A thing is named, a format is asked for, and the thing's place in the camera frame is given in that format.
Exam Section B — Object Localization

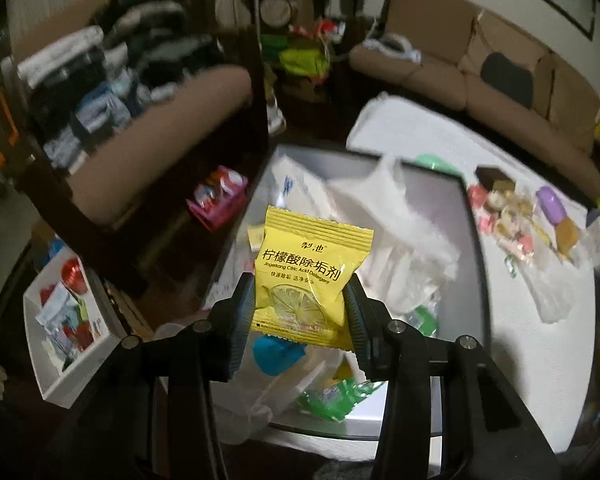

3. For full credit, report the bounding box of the yellow citric acid sachet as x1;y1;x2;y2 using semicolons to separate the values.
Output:
251;206;374;351

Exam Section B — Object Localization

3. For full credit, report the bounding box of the brown sofa right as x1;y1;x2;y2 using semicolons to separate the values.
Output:
350;0;600;200

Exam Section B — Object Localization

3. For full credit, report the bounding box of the white striped table mat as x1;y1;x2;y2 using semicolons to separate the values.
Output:
344;91;600;456

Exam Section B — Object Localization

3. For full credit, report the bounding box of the brown cardboard box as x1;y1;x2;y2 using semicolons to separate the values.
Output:
475;166;516;192

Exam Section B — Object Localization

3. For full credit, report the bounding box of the yellow green bag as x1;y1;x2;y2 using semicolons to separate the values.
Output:
279;49;330;79

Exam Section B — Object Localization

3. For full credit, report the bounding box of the white tray with small items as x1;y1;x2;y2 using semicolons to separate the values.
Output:
22;247;125;408

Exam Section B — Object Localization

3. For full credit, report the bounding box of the mint green plastic tray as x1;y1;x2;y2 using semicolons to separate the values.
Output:
414;154;463;177

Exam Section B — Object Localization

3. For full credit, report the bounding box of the purple plastic case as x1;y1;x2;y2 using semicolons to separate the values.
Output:
535;185;567;226

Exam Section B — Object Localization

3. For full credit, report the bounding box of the pile of folded clothes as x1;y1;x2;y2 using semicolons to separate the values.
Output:
15;0;223;174

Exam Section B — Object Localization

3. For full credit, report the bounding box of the white plastic bag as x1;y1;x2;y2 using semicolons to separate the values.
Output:
327;155;460;320

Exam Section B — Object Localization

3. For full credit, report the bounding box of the black cushion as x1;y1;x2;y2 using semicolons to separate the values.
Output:
480;52;533;110

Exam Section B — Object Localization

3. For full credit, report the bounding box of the orange brown packet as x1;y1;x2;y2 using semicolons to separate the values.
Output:
555;217;579;257

